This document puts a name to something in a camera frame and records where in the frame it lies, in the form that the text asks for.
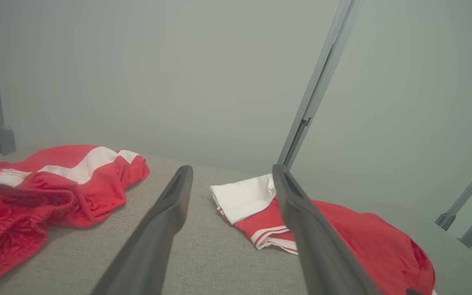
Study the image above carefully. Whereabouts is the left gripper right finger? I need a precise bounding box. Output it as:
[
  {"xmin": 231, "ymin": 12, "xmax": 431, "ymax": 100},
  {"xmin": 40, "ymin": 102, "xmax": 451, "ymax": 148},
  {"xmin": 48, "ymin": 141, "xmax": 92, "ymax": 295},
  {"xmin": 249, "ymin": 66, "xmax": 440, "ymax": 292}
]
[{"xmin": 272, "ymin": 163, "xmax": 384, "ymax": 295}]

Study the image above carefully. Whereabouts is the red white printed jersey shirt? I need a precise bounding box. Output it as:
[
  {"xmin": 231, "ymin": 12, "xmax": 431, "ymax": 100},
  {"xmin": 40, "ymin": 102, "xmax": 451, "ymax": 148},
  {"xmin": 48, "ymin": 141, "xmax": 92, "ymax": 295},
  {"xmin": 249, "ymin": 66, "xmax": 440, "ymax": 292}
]
[{"xmin": 210, "ymin": 173, "xmax": 436, "ymax": 295}]

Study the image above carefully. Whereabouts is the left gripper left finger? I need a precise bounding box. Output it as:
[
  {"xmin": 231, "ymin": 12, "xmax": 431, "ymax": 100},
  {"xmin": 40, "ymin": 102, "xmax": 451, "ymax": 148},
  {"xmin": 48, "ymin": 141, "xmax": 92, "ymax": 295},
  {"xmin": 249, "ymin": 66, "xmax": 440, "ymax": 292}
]
[{"xmin": 91, "ymin": 165, "xmax": 194, "ymax": 295}]

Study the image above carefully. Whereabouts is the red mesh shorts white stripe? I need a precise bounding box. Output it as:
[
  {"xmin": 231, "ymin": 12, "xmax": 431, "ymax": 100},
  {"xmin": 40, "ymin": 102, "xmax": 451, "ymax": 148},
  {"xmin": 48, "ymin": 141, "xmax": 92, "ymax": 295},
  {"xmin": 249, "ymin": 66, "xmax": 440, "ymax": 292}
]
[{"xmin": 0, "ymin": 144, "xmax": 151, "ymax": 289}]

